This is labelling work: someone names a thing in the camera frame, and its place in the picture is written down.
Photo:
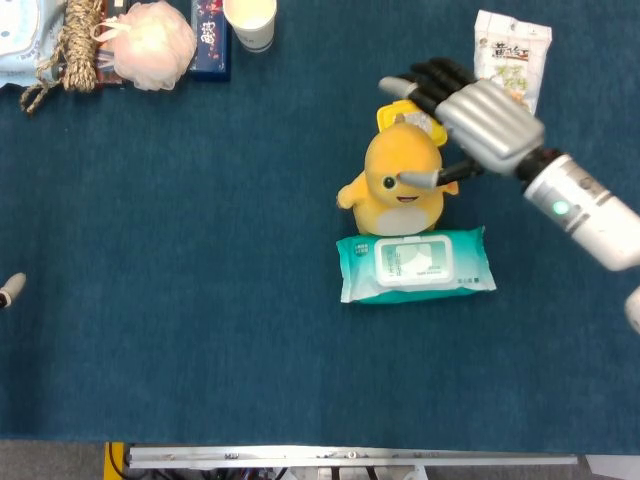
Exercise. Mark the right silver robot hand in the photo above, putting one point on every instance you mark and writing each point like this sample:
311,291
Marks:
490,122

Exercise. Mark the yellow duck plush toy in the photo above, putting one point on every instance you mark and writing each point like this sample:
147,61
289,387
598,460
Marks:
395,155

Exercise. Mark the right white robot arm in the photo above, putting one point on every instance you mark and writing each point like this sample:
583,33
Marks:
585,205

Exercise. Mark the white peanut snack bag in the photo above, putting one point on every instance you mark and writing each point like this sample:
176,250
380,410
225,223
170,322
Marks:
512,50

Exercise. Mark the yellow lidded plastic container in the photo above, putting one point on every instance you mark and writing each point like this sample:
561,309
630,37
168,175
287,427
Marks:
389,112

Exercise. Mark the green wet wipes pack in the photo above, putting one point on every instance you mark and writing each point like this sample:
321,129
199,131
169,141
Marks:
415,290

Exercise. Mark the white paper cup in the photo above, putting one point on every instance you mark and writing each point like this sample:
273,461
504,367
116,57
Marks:
252,25

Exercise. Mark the dark blue printed box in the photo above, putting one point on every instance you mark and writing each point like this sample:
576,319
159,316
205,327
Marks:
210,40

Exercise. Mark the dark blue table cloth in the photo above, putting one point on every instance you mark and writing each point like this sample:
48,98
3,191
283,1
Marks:
175,250

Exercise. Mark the pink mesh bath pouf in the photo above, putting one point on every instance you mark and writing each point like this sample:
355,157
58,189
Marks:
152,47

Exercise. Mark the red and brown flat box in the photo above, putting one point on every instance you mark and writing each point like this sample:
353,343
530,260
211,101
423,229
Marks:
105,75

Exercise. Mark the white and blue soft pack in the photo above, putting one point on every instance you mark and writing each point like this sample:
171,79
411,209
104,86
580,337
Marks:
22,40

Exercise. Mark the aluminium profile rail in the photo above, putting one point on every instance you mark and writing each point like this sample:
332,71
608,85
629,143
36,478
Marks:
350,456

